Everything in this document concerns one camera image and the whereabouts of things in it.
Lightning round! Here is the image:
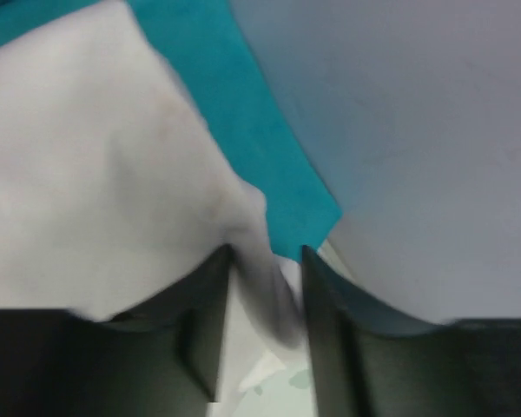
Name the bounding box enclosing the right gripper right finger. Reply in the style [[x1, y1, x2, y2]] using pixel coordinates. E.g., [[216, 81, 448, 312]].
[[301, 247, 521, 417]]

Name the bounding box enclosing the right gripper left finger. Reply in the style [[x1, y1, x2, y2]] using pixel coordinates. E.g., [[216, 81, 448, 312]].
[[0, 245, 231, 416]]

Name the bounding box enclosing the white t shirt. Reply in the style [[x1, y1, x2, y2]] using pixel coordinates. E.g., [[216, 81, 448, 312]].
[[0, 2, 307, 400]]

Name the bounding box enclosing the folded teal t shirt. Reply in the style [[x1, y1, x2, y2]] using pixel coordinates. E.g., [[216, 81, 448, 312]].
[[0, 1, 340, 261]]

